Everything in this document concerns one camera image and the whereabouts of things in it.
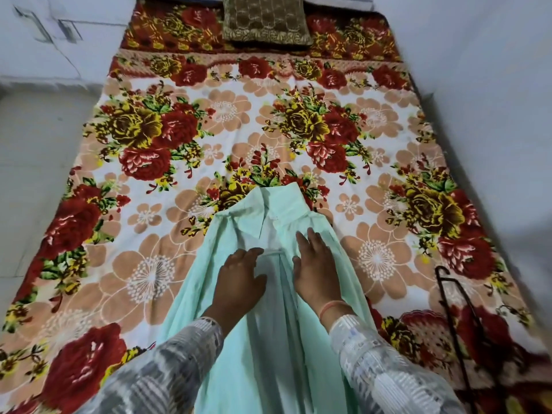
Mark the white cabinet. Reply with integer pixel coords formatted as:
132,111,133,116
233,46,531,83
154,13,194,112
0,0,139,84

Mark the person's right forearm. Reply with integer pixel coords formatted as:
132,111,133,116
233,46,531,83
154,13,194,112
320,303,467,414

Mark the metal cabinet handle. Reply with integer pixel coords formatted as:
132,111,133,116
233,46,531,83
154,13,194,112
57,19,83,44
13,6,54,44

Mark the person's left forearm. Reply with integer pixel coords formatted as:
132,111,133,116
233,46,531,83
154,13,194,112
77,304,243,414

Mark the floral red and beige blanket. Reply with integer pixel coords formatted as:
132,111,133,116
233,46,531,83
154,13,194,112
0,0,552,414

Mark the orange thread wristband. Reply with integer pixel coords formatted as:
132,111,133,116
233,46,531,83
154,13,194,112
319,300,352,322

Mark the person's right hand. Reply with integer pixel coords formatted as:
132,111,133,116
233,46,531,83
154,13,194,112
292,227,351,318

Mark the mint green shirt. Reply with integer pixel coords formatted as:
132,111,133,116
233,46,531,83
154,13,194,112
156,183,377,414

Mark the brown patterned cushion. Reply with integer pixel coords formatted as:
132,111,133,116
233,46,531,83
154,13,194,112
222,0,314,46

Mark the person's left hand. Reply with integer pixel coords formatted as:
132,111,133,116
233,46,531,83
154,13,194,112
210,248,268,325

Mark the black clothes hanger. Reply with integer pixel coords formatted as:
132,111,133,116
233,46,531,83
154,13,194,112
434,265,518,414

